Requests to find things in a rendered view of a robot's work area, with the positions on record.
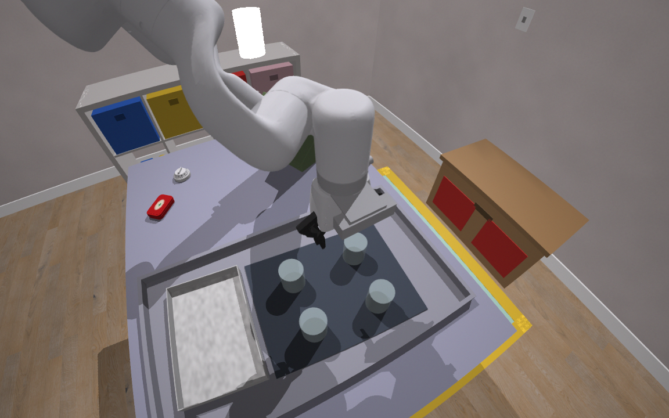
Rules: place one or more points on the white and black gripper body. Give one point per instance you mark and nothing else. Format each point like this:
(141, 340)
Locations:
(324, 207)

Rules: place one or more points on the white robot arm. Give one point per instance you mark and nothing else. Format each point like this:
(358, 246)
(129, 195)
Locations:
(266, 132)

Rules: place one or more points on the translucent grey cylinder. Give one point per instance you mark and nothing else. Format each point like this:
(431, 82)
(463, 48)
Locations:
(291, 273)
(354, 249)
(379, 296)
(313, 323)

